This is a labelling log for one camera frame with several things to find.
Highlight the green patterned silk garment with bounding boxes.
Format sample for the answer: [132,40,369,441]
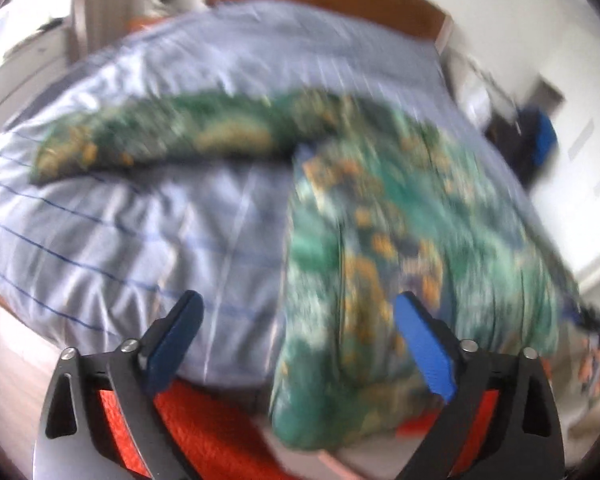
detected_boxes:
[31,89,578,451]

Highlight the orange red bed base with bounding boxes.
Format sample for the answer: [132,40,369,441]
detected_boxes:
[98,379,500,479]

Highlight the light blue checked bedsheet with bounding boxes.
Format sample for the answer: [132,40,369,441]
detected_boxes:
[0,0,537,391]

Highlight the dark blue jacket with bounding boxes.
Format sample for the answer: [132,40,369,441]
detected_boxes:
[486,106,557,190]

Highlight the white drawer cabinet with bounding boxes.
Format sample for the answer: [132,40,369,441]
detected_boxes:
[0,25,71,132]

